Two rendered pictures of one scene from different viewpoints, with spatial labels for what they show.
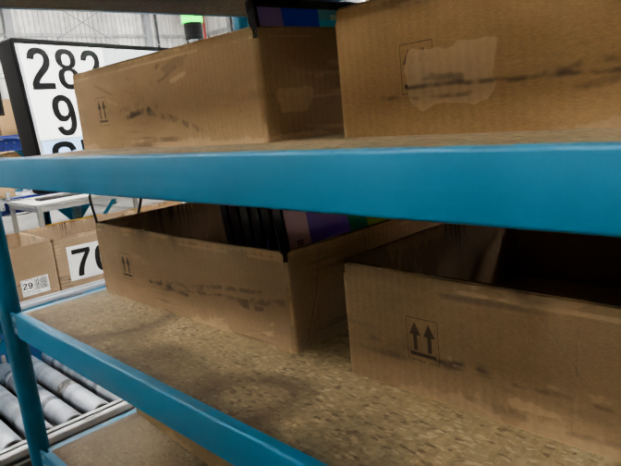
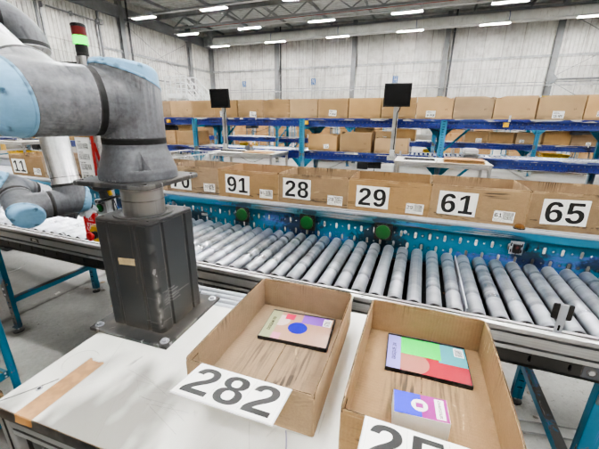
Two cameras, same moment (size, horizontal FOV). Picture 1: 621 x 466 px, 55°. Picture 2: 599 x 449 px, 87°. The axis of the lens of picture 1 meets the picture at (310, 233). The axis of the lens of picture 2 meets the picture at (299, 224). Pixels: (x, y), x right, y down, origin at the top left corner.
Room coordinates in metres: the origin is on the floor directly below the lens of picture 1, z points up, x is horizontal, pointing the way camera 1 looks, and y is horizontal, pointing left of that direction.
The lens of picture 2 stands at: (1.67, -1.38, 1.32)
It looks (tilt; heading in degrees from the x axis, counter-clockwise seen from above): 18 degrees down; 64
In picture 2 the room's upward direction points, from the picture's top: 1 degrees clockwise
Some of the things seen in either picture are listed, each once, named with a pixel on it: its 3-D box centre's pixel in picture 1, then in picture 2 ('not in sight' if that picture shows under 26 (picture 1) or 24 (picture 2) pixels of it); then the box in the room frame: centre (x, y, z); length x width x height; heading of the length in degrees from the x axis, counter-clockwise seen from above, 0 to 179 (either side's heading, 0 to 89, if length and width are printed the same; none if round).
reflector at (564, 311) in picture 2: not in sight; (560, 321); (2.68, -1.01, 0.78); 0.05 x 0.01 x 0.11; 133
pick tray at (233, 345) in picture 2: not in sight; (282, 337); (1.93, -0.76, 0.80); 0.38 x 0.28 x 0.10; 45
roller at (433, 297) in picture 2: not in sight; (432, 277); (2.65, -0.59, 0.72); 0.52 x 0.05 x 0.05; 43
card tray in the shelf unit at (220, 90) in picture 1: (254, 93); not in sight; (0.79, 0.05, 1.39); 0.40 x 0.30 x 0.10; 42
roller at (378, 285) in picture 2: not in sight; (382, 269); (2.52, -0.45, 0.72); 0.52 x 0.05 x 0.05; 43
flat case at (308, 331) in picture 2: not in sight; (298, 329); (2.00, -0.70, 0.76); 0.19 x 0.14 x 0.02; 138
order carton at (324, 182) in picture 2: not in sight; (319, 186); (2.56, 0.17, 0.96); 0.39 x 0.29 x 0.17; 133
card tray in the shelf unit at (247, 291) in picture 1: (272, 246); not in sight; (0.78, 0.05, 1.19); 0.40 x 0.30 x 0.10; 43
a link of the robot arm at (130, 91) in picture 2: not in sight; (125, 100); (1.65, -0.44, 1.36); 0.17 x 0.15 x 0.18; 26
